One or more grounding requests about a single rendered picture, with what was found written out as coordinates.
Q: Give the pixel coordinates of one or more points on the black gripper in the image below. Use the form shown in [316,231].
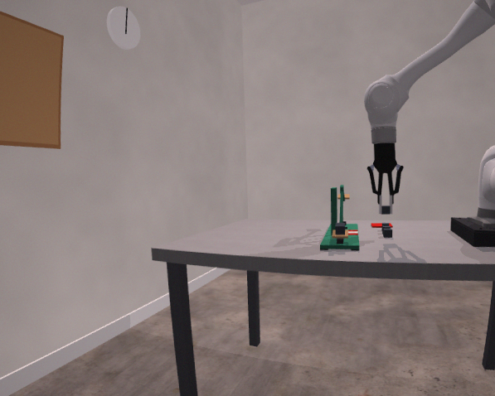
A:
[385,162]

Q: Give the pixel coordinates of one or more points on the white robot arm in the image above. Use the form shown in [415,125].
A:
[387,95]

